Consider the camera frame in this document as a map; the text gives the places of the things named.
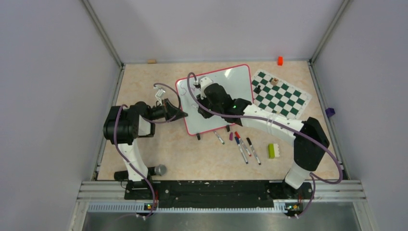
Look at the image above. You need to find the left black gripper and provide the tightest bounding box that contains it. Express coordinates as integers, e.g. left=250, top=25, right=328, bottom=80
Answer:
left=147, top=98, right=188, bottom=122

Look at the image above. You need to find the pink framed whiteboard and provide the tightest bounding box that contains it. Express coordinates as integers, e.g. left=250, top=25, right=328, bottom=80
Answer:
left=175, top=64, right=254, bottom=136

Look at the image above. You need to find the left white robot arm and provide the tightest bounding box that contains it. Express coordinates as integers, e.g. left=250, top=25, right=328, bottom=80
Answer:
left=103, top=99, right=188, bottom=199

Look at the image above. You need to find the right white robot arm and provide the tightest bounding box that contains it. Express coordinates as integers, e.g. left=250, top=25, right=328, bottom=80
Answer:
left=194, top=80, right=330, bottom=198

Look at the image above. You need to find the red whiteboard marker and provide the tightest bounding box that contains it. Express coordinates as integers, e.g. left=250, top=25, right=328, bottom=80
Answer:
left=234, top=132, right=252, bottom=156

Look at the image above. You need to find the green whiteboard marker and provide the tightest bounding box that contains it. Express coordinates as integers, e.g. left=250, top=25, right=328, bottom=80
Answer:
left=213, top=130, right=225, bottom=144

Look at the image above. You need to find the blue whiteboard marker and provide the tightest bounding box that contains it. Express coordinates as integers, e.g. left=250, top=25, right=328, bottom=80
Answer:
left=234, top=137, right=248, bottom=164

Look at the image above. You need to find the black whiteboard marker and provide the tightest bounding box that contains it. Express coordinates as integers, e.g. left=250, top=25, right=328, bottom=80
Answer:
left=246, top=137, right=261, bottom=165

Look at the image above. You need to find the green white chessboard mat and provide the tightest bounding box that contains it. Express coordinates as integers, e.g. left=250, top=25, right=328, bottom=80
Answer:
left=251, top=69, right=312, bottom=119

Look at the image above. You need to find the wooden cube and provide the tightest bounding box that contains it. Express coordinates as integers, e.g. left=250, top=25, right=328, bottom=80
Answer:
left=270, top=78, right=279, bottom=86

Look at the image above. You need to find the black grey microphone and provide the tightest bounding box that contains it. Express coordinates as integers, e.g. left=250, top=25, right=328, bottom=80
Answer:
left=114, top=165, right=167, bottom=181

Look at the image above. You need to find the orange block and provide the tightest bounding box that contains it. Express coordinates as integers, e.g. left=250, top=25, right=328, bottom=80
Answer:
left=277, top=56, right=284, bottom=66

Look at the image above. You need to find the green white toy brick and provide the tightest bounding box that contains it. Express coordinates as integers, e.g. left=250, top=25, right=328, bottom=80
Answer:
left=268, top=143, right=280, bottom=159

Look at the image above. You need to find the purple block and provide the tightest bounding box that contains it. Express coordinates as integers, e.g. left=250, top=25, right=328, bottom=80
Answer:
left=325, top=108, right=335, bottom=118

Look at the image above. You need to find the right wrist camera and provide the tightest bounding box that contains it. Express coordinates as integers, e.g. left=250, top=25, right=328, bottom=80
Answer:
left=193, top=77, right=214, bottom=90

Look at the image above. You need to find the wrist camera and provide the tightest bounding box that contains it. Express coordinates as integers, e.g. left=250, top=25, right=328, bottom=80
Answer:
left=193, top=77, right=214, bottom=90
left=155, top=88, right=166, bottom=101

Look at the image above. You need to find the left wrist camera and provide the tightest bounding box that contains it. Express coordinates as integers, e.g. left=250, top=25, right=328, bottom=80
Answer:
left=155, top=88, right=166, bottom=101

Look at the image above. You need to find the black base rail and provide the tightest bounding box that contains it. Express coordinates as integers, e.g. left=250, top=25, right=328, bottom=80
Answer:
left=124, top=180, right=312, bottom=208

